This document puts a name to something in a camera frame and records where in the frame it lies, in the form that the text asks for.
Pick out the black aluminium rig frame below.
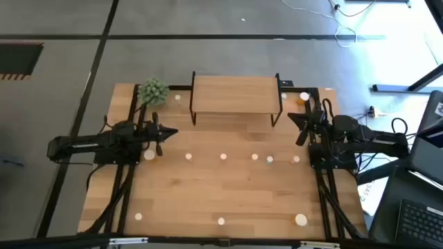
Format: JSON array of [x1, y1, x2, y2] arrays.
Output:
[[0, 82, 381, 249]]

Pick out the white printed paper sheet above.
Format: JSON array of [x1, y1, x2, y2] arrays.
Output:
[[358, 179, 381, 217]]

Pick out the wooden shelf black metal legs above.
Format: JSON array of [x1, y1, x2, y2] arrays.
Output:
[[189, 71, 284, 128]]

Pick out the black metal desk leg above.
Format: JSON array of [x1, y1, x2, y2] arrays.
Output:
[[355, 157, 413, 186], [372, 64, 443, 93]]

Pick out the small power adapter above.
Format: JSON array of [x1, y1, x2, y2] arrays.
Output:
[[367, 105, 388, 118]]

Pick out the black floor cable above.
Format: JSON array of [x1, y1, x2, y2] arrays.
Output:
[[327, 0, 378, 18]]

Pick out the silver metal bracket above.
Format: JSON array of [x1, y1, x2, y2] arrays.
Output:
[[299, 240, 341, 249], [108, 237, 149, 246]]

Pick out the black laptop with keyboard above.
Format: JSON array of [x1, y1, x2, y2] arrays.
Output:
[[368, 165, 443, 249]]

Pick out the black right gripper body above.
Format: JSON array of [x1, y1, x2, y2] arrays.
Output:
[[296, 109, 328, 146]]

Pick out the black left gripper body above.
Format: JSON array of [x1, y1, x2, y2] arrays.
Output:
[[143, 111, 165, 157]]

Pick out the white floor cable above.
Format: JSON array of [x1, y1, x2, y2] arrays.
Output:
[[280, 0, 358, 48]]

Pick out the green succulent in patterned pot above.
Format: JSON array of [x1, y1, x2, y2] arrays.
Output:
[[137, 77, 170, 107]]

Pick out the grey laptop with sticker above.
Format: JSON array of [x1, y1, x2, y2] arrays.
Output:
[[408, 89, 443, 190]]

